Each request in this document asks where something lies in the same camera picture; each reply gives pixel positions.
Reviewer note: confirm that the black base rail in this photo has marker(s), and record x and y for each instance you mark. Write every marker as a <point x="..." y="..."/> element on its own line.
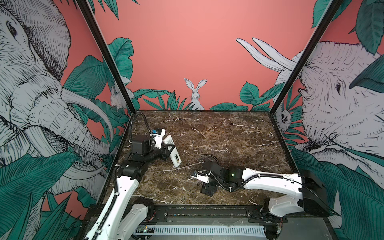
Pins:
<point x="251" y="213"/>

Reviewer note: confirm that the white vented cable duct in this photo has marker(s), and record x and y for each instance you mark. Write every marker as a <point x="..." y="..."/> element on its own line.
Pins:
<point x="164" y="230"/>

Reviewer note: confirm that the left black frame post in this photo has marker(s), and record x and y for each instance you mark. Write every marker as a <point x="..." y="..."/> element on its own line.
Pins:
<point x="88" y="15"/>

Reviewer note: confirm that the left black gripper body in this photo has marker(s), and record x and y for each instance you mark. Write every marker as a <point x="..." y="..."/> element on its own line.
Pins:
<point x="154" y="154"/>

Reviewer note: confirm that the right black frame post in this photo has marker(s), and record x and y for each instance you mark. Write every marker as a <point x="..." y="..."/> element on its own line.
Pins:
<point x="325" y="20"/>

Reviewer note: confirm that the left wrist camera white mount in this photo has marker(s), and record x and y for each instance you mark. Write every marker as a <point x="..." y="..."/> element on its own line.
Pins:
<point x="157" y="134"/>

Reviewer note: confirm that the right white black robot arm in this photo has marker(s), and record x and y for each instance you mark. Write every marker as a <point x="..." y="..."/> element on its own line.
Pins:
<point x="302" y="192"/>

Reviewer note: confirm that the white remote control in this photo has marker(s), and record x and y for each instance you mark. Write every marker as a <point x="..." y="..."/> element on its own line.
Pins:
<point x="175" y="156"/>

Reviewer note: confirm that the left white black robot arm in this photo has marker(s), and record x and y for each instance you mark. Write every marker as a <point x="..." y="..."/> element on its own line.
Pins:
<point x="112" y="224"/>

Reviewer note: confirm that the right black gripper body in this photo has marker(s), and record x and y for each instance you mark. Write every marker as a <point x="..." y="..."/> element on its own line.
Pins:
<point x="210" y="187"/>

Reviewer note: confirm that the black frame post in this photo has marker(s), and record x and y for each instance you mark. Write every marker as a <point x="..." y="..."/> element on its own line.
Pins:
<point x="325" y="20"/>
<point x="88" y="15"/>

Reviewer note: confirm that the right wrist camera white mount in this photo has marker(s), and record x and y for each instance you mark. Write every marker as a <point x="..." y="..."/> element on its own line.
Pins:
<point x="202" y="178"/>

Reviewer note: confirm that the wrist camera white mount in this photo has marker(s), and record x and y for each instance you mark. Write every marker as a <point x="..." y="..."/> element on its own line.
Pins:
<point x="202" y="178"/>
<point x="157" y="134"/>

